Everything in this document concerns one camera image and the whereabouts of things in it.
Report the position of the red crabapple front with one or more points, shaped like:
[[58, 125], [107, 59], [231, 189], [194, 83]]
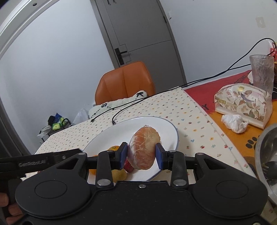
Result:
[[128, 167]]

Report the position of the stainless steel bowl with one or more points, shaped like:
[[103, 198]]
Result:
[[265, 160]]

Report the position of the red orange table mat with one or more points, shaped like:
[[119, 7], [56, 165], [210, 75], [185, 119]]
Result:
[[246, 141]]

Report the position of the floral tissue box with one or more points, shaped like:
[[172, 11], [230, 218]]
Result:
[[252, 103]]

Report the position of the black door handle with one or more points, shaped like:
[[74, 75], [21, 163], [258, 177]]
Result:
[[119, 56]]

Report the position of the white plastic bag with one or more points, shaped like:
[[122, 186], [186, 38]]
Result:
[[81, 116]]

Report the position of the black metal rack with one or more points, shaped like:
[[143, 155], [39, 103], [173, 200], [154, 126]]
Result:
[[47, 131]]

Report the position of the orange leather chair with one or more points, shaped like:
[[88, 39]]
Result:
[[124, 82]]

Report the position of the frosted drinking glass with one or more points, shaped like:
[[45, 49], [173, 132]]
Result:
[[262, 67]]

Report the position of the floral patterned tablecloth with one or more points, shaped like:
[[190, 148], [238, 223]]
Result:
[[198, 132]]

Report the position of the person's left hand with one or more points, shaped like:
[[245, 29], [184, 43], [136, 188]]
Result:
[[13, 209]]

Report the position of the green-brown jujube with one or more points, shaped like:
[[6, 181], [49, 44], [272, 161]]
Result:
[[119, 175]]

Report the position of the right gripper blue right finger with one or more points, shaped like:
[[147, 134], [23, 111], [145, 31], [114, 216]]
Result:
[[173, 161]]

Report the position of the large orange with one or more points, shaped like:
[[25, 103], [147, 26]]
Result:
[[113, 148]]

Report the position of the grey door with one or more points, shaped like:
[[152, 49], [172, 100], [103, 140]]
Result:
[[142, 29]]

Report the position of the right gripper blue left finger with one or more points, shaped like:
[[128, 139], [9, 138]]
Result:
[[107, 161]]

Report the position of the white fluffy cushion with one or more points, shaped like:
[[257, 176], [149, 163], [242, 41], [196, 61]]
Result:
[[99, 109]]

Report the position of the crumpled white tissue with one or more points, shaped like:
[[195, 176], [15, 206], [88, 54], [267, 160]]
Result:
[[235, 123]]

